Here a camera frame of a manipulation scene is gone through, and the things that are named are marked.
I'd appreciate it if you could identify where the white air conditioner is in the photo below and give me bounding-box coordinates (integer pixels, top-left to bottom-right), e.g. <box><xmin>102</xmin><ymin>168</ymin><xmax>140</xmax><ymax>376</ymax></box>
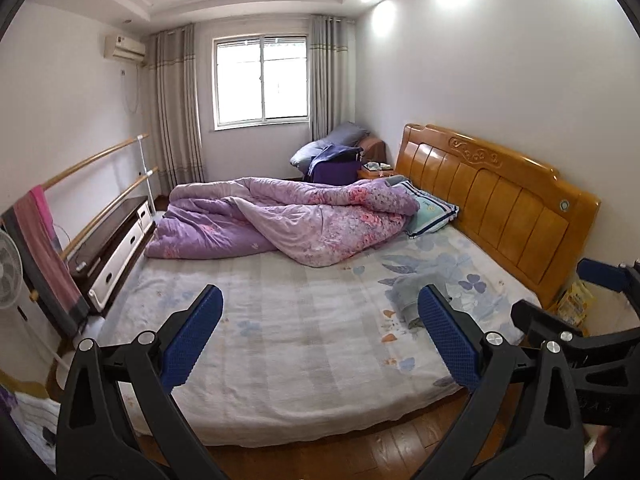
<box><xmin>103</xmin><ymin>35</ymin><xmax>147</xmax><ymax>63</ymax></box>

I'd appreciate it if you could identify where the bed with printed sheet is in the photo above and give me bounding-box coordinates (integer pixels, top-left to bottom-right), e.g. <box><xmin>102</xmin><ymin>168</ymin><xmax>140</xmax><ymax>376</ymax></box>
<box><xmin>97</xmin><ymin>232</ymin><xmax>543</xmax><ymax>448</ymax></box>

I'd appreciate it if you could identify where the blue grey pillow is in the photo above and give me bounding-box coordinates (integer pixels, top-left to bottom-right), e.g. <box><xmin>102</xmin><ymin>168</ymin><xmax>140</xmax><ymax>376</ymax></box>
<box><xmin>290</xmin><ymin>121</ymin><xmax>371</xmax><ymax>166</ymax></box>

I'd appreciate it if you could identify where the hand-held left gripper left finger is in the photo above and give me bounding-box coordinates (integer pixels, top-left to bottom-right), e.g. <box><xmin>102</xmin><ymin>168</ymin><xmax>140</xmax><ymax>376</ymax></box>
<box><xmin>55</xmin><ymin>285</ymin><xmax>226</xmax><ymax>480</ymax></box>

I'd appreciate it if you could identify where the dark purple cloth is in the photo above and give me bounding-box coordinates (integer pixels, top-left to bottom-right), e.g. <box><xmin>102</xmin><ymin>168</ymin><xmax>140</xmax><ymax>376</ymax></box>
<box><xmin>306</xmin><ymin>145</ymin><xmax>363</xmax><ymax>184</ymax></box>

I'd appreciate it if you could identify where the pink grey striped towel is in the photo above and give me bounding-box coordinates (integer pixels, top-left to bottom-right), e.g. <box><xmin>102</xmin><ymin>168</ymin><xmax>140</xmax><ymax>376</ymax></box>
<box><xmin>1</xmin><ymin>185</ymin><xmax>88</xmax><ymax>338</ymax></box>

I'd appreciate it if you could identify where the white quilted cloth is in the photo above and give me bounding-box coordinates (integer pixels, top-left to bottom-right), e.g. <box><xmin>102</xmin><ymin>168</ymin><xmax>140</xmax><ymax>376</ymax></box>
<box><xmin>15</xmin><ymin>392</ymin><xmax>61</xmax><ymax>466</ymax></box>

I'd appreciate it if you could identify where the white barre stand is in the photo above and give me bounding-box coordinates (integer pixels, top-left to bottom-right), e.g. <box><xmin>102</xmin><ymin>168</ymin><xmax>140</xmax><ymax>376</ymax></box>
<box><xmin>136</xmin><ymin>137</ymin><xmax>153</xmax><ymax>211</ymax></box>

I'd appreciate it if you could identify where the wooden nightstand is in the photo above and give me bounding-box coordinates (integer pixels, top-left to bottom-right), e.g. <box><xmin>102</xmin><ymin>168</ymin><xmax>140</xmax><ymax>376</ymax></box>
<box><xmin>357</xmin><ymin>162</ymin><xmax>398</xmax><ymax>181</ymax></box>

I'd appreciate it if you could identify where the yellow packet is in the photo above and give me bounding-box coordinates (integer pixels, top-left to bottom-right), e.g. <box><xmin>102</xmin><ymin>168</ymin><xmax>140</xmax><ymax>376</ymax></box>
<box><xmin>556</xmin><ymin>280</ymin><xmax>596</xmax><ymax>333</ymax></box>

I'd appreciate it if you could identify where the air conditioner power cable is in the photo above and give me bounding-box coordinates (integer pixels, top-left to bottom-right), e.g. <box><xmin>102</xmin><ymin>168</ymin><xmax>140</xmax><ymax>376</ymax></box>
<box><xmin>121</xmin><ymin>69</ymin><xmax>140</xmax><ymax>113</ymax></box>

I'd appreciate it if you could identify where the purple floral quilt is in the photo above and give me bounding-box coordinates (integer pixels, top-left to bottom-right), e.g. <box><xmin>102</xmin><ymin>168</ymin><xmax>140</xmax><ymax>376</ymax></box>
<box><xmin>144</xmin><ymin>176</ymin><xmax>421</xmax><ymax>267</ymax></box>

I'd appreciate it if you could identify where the window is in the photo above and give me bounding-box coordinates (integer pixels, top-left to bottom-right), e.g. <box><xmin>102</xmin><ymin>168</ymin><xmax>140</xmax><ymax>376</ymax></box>
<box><xmin>212</xmin><ymin>35</ymin><xmax>312</xmax><ymax>130</ymax></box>

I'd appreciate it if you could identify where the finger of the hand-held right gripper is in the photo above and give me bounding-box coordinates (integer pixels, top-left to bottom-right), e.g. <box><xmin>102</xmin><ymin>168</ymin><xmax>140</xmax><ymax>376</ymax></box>
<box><xmin>511</xmin><ymin>300</ymin><xmax>640</xmax><ymax>368</ymax></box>
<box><xmin>576</xmin><ymin>257</ymin><xmax>640</xmax><ymax>306</ymax></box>

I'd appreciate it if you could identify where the dark and white cabinet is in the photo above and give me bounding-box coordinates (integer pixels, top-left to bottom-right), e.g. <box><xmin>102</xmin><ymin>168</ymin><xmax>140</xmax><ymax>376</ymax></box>
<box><xmin>67</xmin><ymin>196</ymin><xmax>153</xmax><ymax>317</ymax></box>

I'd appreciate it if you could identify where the brown armchair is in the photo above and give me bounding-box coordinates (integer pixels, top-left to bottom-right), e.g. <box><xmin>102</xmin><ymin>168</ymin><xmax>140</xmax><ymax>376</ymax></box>
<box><xmin>361</xmin><ymin>135</ymin><xmax>387</xmax><ymax>166</ymax></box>

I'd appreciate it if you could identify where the grey striped curtain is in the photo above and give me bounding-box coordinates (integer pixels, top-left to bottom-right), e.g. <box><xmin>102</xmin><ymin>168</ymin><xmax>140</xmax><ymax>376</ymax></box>
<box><xmin>307</xmin><ymin>14</ymin><xmax>357</xmax><ymax>143</ymax></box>
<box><xmin>148</xmin><ymin>23</ymin><xmax>206</xmax><ymax>196</ymax></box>

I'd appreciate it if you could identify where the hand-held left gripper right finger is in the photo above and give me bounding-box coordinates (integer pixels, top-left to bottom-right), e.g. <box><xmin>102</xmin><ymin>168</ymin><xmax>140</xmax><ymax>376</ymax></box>
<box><xmin>415</xmin><ymin>285</ymin><xmax>586</xmax><ymax>480</ymax></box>

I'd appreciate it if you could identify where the wooden headboard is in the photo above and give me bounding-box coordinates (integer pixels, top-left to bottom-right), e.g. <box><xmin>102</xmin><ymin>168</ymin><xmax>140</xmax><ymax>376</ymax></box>
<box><xmin>395</xmin><ymin>123</ymin><xmax>602</xmax><ymax>308</ymax></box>

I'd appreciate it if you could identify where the white standing fan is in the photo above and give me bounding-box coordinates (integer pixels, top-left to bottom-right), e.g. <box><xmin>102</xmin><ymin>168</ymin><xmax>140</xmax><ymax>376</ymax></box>
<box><xmin>0</xmin><ymin>230</ymin><xmax>26</xmax><ymax>311</ymax></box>

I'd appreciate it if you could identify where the grey zip hoodie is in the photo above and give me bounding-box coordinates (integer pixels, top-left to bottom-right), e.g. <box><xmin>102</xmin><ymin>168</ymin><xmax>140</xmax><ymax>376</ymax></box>
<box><xmin>390</xmin><ymin>272</ymin><xmax>453</xmax><ymax>331</ymax></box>

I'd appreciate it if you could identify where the teal striped pillow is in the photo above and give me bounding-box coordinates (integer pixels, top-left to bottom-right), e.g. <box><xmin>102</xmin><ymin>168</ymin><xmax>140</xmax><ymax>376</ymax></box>
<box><xmin>392</xmin><ymin>182</ymin><xmax>460</xmax><ymax>238</ymax></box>

